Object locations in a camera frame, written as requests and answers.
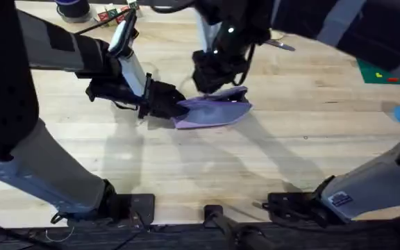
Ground metal scissors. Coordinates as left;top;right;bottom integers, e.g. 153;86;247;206
265;38;297;52

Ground right wrist upright plate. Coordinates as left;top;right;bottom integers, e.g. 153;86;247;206
195;10;222;53

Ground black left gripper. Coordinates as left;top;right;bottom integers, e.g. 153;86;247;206
76;38;190;119

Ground black rail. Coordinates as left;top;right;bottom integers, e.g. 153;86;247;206
0;217;400;250

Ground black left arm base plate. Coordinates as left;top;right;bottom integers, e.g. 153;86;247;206
108;192;156;226

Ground heap of toy blocks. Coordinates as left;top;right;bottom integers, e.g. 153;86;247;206
94;0;142;26

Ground wrist upright plate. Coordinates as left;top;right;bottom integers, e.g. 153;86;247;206
108;8;140;58
195;10;222;53

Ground black clamp on rail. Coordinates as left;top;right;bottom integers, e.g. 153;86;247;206
203;204;277;250

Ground left wrist upright plate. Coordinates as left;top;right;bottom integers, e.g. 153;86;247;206
108;8;140;58

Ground purple soft zip bag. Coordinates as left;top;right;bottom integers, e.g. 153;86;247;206
171;85;253;131

